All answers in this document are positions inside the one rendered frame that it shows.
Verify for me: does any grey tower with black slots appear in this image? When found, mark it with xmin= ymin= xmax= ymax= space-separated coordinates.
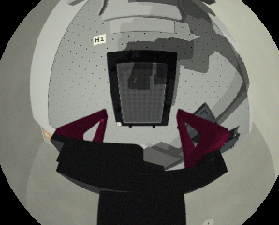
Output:
xmin=97 ymin=0 xmax=186 ymax=34

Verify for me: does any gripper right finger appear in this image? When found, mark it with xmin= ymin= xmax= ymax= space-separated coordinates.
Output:
xmin=176 ymin=109 xmax=230 ymax=168

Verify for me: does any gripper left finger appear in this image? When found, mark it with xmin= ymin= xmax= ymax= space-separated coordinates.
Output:
xmin=54 ymin=109 xmax=108 ymax=142

